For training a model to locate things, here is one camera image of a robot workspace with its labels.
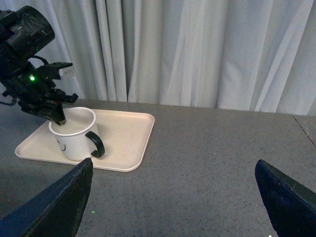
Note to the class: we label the white smiley face mug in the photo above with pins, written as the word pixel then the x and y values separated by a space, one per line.
pixel 78 138

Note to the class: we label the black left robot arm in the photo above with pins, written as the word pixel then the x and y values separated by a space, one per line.
pixel 23 33

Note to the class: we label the beige rectangular tray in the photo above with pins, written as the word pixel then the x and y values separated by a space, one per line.
pixel 125 136

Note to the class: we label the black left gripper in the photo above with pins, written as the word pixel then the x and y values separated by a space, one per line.
pixel 36 91

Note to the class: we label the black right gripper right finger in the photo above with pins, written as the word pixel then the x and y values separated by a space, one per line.
pixel 291 206

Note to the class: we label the white curtain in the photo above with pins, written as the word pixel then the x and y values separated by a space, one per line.
pixel 250 55

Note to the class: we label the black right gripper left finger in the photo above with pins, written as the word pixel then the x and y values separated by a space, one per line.
pixel 56 211

